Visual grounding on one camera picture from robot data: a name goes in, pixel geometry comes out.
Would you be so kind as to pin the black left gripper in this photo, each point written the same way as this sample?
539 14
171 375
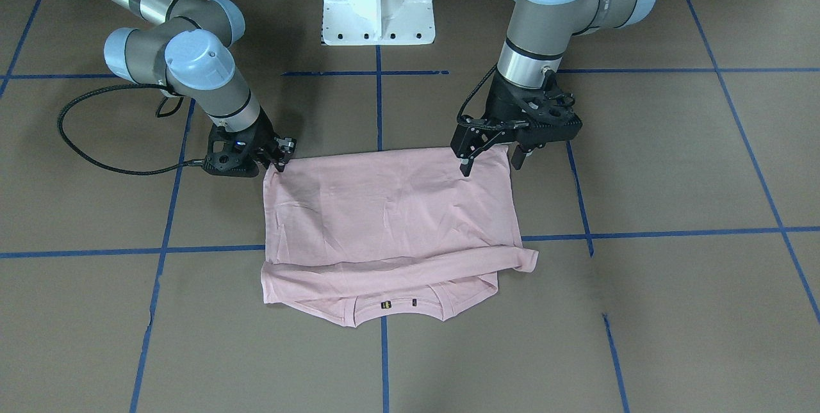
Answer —
498 100

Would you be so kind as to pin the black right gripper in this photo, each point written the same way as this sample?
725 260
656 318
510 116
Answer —
261 136

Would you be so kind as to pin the pink Snoopy t-shirt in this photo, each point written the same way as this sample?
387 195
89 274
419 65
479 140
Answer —
356 237

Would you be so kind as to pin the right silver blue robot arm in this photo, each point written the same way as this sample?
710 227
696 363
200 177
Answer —
186 54

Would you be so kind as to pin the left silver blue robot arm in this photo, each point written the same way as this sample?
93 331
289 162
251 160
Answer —
540 31

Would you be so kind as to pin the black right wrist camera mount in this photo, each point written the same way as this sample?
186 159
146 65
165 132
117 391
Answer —
231 154

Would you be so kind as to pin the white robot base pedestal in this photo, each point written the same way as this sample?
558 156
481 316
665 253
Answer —
377 22

